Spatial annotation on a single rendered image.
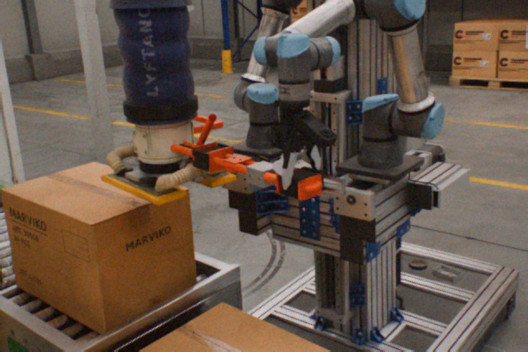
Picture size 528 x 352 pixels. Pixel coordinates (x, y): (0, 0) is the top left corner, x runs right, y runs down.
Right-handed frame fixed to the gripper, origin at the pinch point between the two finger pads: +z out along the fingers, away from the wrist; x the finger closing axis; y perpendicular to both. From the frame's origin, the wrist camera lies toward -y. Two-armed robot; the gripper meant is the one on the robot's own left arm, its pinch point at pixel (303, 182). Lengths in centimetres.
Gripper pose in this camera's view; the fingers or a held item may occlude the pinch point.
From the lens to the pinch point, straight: 150.1
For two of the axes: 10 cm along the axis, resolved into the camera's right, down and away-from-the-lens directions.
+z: 0.4, 9.6, 2.7
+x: -7.5, 2.1, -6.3
